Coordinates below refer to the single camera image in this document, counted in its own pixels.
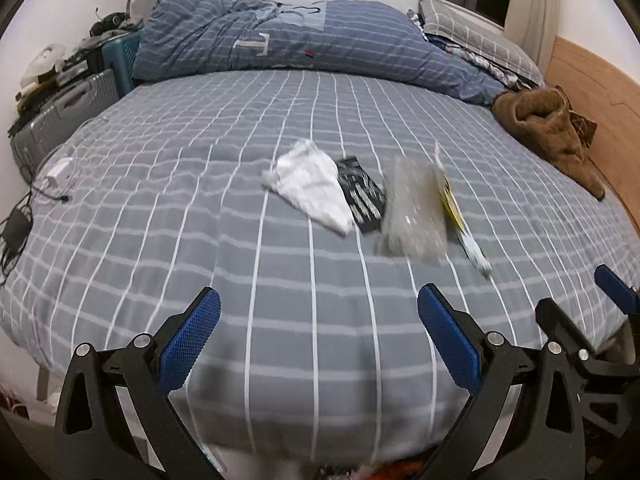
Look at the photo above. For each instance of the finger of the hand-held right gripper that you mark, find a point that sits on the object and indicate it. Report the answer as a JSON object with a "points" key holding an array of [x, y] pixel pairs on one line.
{"points": [[560, 322], [615, 285]]}

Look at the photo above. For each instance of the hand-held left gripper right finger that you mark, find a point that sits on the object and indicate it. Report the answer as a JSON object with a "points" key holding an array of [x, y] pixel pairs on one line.
{"points": [[450, 340]]}

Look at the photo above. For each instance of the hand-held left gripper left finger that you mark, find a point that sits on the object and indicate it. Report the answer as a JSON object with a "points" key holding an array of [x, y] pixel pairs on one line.
{"points": [[192, 340]]}

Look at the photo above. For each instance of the clear plastic bag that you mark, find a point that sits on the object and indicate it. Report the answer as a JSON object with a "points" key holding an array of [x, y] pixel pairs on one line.
{"points": [[412, 210]]}

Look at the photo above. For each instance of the yellow snack wrapper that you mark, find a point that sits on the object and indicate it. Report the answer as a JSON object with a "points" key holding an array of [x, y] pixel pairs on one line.
{"points": [[450, 200]]}

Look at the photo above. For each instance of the black printed packet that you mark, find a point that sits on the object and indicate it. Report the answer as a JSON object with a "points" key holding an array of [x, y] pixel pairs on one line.
{"points": [[362, 195]]}

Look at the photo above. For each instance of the white cloth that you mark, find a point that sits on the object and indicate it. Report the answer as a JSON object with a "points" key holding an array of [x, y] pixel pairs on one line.
{"points": [[310, 185]]}

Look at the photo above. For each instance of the bed with grey checked sheet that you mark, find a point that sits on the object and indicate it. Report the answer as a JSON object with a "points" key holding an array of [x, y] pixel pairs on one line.
{"points": [[200, 210]]}

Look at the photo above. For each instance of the dark brown patterned cloth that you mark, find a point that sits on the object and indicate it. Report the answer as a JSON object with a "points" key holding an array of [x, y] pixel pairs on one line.
{"points": [[582, 125]]}

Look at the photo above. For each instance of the brown fleece garment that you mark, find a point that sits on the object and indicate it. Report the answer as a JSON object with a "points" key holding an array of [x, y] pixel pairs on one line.
{"points": [[545, 125]]}

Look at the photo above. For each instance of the wooden headboard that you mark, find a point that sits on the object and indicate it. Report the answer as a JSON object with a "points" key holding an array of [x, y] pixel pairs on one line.
{"points": [[600, 85]]}

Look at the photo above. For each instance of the black power adapter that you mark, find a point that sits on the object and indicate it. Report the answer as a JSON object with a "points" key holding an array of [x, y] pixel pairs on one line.
{"points": [[17, 227]]}

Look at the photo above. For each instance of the white charger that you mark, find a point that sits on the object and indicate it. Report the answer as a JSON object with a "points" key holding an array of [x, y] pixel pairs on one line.
{"points": [[60, 170]]}

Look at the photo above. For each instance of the grey suitcase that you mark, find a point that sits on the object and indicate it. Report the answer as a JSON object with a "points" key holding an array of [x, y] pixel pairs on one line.
{"points": [[60, 115]]}

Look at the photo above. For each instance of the teal plastic crate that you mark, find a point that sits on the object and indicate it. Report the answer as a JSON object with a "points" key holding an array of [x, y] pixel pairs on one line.
{"points": [[120, 60]]}

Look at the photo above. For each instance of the grey checked pillow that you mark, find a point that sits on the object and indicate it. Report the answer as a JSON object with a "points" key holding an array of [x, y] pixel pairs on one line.
{"points": [[475, 30]]}

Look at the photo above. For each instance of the beige curtain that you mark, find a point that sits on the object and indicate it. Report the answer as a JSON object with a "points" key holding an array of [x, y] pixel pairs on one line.
{"points": [[530, 5]]}

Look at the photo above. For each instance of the blue striped duvet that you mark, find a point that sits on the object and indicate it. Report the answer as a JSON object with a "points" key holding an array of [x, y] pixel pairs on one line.
{"points": [[300, 45]]}

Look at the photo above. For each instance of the white object on suitcase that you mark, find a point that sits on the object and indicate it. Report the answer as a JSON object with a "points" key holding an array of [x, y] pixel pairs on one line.
{"points": [[47, 57]]}

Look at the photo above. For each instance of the dark clutter on stool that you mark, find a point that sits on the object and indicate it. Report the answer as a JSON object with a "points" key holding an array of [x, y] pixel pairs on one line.
{"points": [[112, 22]]}

